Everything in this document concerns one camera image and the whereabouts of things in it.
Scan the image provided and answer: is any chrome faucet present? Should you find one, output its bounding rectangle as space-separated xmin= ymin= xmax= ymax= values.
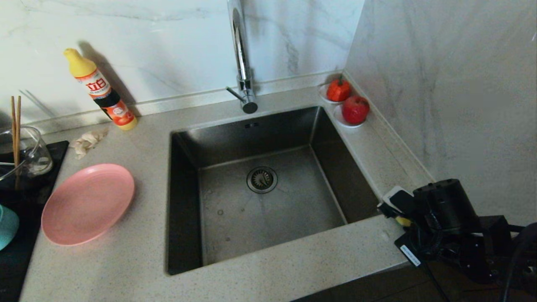
xmin=224 ymin=0 xmax=258 ymax=114

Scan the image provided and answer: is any red apple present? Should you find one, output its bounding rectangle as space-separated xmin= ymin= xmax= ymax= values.
xmin=341 ymin=95 xmax=370 ymax=125

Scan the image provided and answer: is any red tomato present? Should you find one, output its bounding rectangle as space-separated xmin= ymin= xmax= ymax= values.
xmin=326 ymin=76 xmax=352 ymax=102

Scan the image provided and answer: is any orange dish soap bottle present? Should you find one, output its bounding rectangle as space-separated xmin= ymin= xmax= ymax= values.
xmin=64 ymin=48 xmax=138 ymax=131

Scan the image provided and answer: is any brown wooden chopstick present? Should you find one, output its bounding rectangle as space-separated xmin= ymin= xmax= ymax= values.
xmin=11 ymin=96 xmax=19 ymax=191

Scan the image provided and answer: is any stainless steel sink basin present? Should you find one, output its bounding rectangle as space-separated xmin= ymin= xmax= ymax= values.
xmin=167 ymin=105 xmax=380 ymax=276

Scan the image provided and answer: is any black cooktop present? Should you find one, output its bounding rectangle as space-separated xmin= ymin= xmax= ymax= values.
xmin=0 ymin=141 xmax=70 ymax=302

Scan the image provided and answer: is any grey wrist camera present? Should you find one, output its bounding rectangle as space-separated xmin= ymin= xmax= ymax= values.
xmin=377 ymin=186 xmax=416 ymax=219

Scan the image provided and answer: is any crumpled paper scrap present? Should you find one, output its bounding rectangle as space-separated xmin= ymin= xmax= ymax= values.
xmin=70 ymin=128 xmax=109 ymax=160

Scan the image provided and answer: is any clear glass bowl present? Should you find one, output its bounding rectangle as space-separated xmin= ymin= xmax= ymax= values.
xmin=0 ymin=126 xmax=54 ymax=182

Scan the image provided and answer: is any pink plate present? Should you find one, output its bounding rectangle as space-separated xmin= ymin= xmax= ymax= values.
xmin=41 ymin=164 xmax=136 ymax=246

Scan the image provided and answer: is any round metal drain strainer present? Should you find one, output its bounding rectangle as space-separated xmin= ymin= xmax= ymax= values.
xmin=246 ymin=166 xmax=278 ymax=194

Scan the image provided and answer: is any teal bowl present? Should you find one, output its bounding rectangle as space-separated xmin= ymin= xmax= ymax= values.
xmin=0 ymin=204 xmax=20 ymax=251

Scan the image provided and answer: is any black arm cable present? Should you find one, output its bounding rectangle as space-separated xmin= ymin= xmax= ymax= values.
xmin=413 ymin=222 xmax=451 ymax=302

